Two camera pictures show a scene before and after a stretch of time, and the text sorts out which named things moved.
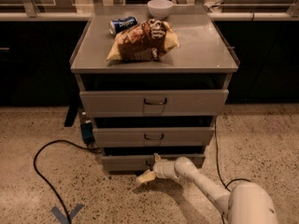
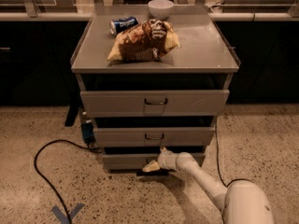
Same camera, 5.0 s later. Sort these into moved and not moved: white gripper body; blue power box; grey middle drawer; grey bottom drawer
Moved: white gripper body
Not moved: grey bottom drawer; grey middle drawer; blue power box
